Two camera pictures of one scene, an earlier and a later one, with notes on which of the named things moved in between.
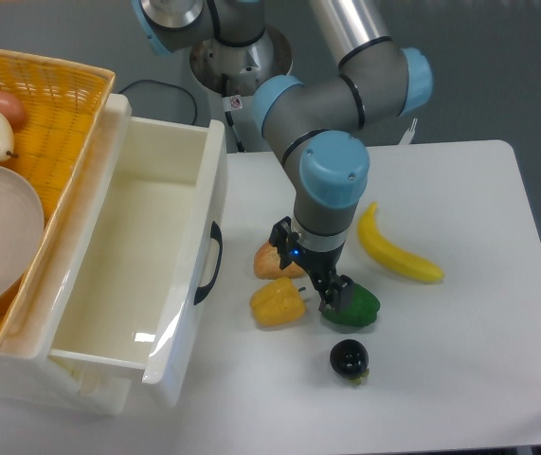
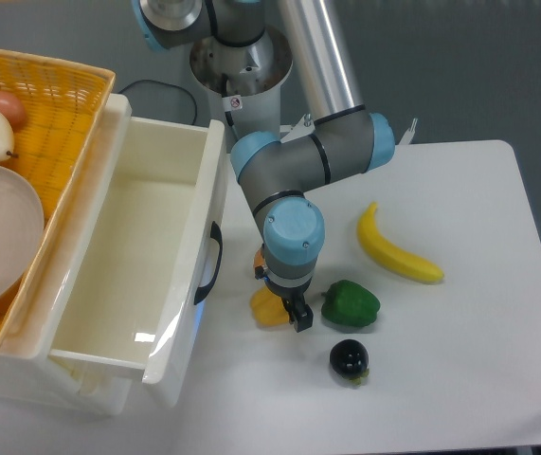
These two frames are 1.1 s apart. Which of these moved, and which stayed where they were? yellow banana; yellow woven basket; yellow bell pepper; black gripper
Moved: black gripper
Stayed: yellow woven basket; yellow banana; yellow bell pepper
